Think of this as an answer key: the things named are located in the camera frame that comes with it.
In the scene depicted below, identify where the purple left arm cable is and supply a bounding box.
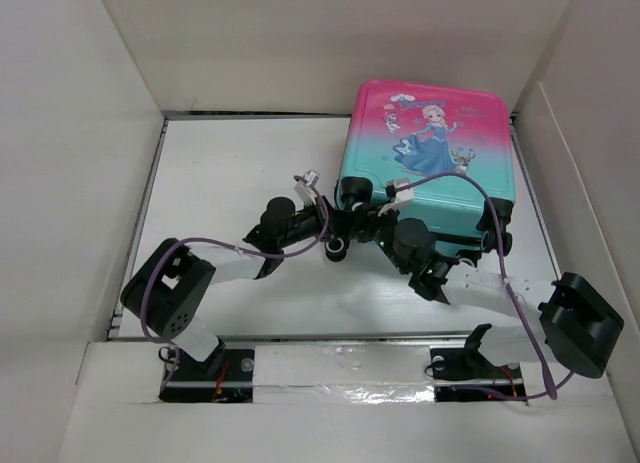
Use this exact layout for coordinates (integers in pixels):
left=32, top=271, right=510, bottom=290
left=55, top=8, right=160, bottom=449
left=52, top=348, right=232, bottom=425
left=141, top=175, right=331, bottom=379

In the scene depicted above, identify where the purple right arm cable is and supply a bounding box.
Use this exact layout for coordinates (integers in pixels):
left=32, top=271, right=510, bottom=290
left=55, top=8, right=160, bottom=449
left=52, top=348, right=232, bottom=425
left=394, top=171, right=576, bottom=403

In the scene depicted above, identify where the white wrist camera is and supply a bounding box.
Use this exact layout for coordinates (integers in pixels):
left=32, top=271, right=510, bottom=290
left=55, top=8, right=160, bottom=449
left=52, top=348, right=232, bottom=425
left=294, top=170, right=321, bottom=208
left=377, top=178, right=415, bottom=217

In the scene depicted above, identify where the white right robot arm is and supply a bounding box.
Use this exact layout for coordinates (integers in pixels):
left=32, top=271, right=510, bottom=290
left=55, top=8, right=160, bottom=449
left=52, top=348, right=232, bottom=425
left=358, top=211, right=624, bottom=379

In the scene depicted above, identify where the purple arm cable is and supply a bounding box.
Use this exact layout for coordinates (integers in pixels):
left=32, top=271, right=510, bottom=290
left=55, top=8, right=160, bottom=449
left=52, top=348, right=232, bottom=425
left=141, top=175, right=331, bottom=379
left=394, top=171, right=576, bottom=403

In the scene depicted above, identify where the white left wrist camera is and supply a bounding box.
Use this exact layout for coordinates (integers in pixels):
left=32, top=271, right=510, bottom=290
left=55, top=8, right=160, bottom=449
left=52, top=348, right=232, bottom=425
left=294, top=170, right=321, bottom=208

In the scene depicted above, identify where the metal base rail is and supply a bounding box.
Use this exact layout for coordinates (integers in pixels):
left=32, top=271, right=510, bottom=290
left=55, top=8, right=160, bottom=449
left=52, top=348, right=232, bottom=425
left=72, top=332, right=531, bottom=404

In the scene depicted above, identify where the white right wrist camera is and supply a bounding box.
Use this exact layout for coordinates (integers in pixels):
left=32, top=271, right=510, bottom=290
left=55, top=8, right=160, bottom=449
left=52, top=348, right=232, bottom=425
left=377, top=178, right=415, bottom=217

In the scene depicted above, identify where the pink and teal suitcase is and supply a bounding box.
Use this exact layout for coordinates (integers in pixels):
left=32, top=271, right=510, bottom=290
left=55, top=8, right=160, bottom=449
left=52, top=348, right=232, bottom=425
left=334, top=80, right=516, bottom=260

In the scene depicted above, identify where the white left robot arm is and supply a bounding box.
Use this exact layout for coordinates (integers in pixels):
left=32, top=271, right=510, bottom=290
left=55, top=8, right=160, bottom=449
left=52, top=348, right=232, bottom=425
left=120, top=196, right=377, bottom=376

